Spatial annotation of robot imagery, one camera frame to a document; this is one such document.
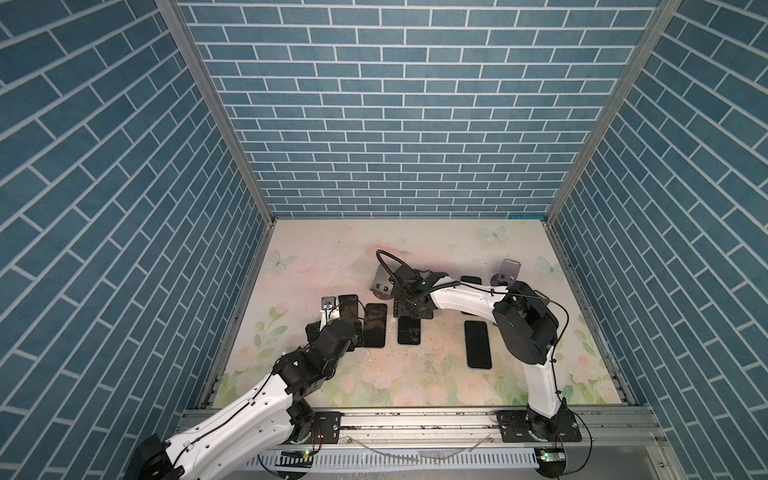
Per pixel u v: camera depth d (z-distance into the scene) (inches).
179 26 28.4
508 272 37.9
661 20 28.4
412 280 29.2
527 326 20.4
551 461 29.0
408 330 34.2
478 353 33.0
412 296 28.0
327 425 29.1
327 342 23.1
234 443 18.4
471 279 40.2
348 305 37.9
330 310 26.9
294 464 28.4
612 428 30.1
